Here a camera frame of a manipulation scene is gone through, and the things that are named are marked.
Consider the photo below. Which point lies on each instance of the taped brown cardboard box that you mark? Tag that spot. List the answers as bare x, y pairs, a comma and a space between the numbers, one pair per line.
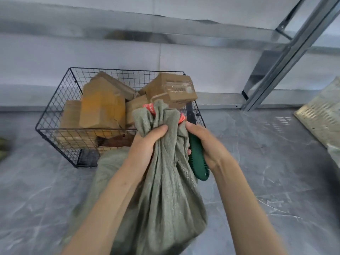
172, 88

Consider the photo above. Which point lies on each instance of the person's left hand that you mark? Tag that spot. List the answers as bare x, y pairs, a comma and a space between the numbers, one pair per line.
142, 148

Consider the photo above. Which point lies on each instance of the person's right forearm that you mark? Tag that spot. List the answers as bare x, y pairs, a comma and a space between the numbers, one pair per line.
244, 209

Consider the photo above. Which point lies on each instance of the person's right thumb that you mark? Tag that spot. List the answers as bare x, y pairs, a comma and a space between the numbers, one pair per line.
193, 128

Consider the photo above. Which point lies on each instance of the person's left forearm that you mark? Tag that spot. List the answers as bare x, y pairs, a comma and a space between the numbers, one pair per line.
106, 209

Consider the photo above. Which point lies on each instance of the pale low cardboard box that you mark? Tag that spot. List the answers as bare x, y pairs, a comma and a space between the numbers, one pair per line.
77, 138

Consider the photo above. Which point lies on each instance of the grey metal shelf upright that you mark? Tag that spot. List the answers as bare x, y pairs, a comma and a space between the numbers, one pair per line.
286, 55

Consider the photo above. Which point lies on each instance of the olive green cloth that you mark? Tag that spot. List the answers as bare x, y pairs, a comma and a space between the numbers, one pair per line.
4, 148

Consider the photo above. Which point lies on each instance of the large orange-brown cardboard box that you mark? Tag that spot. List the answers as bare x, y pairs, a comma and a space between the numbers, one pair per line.
102, 106

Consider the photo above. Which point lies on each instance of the small tan cardboard box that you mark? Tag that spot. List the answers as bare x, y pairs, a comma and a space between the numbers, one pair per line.
70, 114

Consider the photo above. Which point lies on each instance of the grey metal shelf beam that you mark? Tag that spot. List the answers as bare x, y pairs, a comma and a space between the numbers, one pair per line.
132, 29

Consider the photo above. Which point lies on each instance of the small brown cardboard box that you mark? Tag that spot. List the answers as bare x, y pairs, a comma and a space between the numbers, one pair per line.
134, 106

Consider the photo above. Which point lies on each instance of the person's left thumb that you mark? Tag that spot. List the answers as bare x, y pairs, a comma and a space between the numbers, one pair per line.
158, 130

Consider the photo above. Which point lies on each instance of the grey-green woven sack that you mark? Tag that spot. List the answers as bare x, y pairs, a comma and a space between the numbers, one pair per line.
164, 199

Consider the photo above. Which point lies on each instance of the person's right hand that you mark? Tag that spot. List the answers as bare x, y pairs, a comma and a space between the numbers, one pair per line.
212, 151

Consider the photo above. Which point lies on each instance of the flat brown cardboard box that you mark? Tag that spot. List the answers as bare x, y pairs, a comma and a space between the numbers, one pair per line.
119, 86

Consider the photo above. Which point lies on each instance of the dark brown parcel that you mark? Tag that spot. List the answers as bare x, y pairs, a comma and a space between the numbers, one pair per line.
114, 141

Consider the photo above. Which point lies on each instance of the red sack tie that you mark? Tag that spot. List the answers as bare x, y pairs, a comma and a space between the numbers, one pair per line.
148, 108

